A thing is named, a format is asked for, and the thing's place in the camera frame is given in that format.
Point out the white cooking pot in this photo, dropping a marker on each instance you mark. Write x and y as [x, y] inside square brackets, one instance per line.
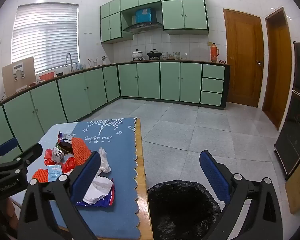
[137, 54]

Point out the glass jar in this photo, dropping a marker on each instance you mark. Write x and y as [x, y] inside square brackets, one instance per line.
[164, 55]
[176, 55]

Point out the bin with black bag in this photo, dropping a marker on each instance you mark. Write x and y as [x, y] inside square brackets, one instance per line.
[182, 210]

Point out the utensil holder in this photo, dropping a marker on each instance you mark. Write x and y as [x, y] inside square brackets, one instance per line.
[93, 62]

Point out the black wok with lid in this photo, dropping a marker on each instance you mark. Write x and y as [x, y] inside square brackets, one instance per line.
[154, 54]

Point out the white window blinds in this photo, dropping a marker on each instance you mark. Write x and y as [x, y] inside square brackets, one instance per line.
[45, 37]

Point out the black glass door cabinet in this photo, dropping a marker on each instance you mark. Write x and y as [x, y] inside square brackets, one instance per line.
[296, 110]

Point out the plain wooden door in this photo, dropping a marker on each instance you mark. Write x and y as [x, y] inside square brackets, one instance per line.
[277, 75]

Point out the range hood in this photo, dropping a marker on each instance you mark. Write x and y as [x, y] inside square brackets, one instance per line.
[142, 27]

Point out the green wall cabinets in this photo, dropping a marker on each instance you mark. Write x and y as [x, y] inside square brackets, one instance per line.
[185, 12]

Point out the cardboard box with white label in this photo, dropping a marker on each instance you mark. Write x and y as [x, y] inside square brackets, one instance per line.
[12, 82]

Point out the red plastic basin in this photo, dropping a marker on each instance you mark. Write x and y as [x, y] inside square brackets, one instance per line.
[47, 76]

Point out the red plastic wrapper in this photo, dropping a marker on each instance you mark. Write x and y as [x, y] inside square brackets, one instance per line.
[48, 156]
[69, 164]

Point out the blue box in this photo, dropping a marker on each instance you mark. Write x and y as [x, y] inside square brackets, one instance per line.
[143, 15]

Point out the red thermos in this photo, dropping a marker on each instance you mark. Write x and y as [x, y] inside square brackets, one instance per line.
[213, 52]

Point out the blue red snack packet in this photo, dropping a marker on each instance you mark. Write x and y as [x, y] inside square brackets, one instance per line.
[107, 200]

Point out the blue Coffee tree tablecloth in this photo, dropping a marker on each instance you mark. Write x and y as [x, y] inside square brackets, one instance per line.
[140, 155]

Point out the large orange foam net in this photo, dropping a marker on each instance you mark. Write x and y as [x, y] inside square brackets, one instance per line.
[78, 150]

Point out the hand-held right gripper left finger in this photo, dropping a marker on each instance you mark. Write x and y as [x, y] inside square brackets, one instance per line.
[86, 175]

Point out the light blue sachet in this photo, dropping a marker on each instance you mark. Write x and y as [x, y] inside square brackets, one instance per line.
[54, 173]

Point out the small orange foam net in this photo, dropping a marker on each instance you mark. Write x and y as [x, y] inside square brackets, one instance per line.
[40, 175]

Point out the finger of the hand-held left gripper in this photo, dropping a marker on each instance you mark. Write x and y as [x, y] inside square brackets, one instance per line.
[7, 146]
[32, 152]

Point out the green base cabinets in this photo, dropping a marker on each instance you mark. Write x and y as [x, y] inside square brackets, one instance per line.
[147, 80]

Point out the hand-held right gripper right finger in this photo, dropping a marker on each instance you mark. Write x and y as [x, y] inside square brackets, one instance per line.
[213, 177]

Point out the blue printed table mat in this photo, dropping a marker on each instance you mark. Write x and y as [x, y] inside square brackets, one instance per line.
[115, 140]

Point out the steel kitchen faucet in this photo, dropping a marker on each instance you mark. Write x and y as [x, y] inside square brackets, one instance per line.
[70, 61]

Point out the flat cardboard sheet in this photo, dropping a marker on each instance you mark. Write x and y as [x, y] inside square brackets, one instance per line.
[298, 187]

